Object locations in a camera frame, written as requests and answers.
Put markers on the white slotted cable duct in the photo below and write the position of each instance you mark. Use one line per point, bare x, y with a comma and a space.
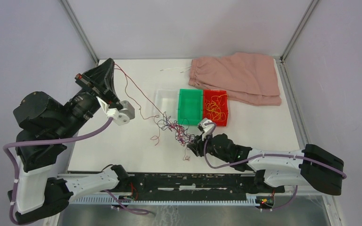
105, 199

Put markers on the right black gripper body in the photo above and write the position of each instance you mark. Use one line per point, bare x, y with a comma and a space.
199, 144

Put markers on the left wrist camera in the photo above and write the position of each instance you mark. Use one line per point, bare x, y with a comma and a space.
123, 116

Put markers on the green plastic bin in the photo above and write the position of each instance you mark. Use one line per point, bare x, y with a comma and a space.
190, 106

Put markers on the pink cloth shorts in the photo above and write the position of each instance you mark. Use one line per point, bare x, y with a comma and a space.
248, 78

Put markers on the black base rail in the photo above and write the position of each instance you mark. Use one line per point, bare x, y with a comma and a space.
193, 187

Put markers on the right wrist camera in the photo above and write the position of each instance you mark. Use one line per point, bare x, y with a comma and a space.
207, 127

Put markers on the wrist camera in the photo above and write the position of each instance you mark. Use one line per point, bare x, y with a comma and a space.
123, 116
207, 127

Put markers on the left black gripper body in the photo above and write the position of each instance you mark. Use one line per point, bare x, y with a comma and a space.
98, 91

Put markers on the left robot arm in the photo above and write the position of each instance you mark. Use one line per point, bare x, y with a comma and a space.
47, 126

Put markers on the white drawstring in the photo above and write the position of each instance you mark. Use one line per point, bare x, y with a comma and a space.
182, 69

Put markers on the red plastic bin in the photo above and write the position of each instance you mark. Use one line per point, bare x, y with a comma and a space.
215, 106

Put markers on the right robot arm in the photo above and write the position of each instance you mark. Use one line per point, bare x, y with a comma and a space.
311, 166

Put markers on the clear plastic bin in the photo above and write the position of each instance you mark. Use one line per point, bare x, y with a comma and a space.
166, 100

